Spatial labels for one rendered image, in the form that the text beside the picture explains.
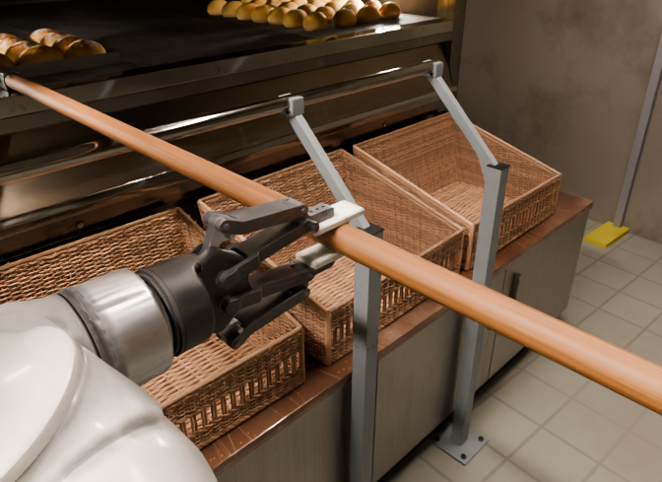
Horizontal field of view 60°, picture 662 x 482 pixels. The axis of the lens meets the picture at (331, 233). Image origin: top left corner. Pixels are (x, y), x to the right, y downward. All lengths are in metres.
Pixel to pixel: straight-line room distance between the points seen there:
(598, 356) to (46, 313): 0.38
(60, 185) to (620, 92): 2.76
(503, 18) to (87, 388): 3.51
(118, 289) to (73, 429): 0.20
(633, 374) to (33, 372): 0.36
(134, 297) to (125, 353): 0.04
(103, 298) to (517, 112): 3.37
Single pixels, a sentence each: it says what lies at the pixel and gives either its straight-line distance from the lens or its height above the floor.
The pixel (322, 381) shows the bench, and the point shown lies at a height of 0.58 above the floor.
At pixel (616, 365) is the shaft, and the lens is 0.45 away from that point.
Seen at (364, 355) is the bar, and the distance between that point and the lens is 1.27.
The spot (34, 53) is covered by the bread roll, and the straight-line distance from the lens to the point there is 1.49.
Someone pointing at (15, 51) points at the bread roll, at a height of 1.22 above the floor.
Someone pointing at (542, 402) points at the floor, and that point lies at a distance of 2.23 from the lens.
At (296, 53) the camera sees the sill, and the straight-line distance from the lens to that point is 1.68.
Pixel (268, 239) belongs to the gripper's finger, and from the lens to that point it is 0.52.
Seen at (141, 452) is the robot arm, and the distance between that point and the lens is 0.26.
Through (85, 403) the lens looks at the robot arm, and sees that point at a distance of 0.27.
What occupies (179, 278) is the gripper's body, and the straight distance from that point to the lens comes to 0.46.
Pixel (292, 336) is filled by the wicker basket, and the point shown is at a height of 0.72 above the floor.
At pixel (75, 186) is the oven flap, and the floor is 0.97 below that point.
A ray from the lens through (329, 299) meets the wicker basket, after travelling 1.56.
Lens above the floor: 1.47
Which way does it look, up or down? 28 degrees down
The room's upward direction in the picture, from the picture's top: straight up
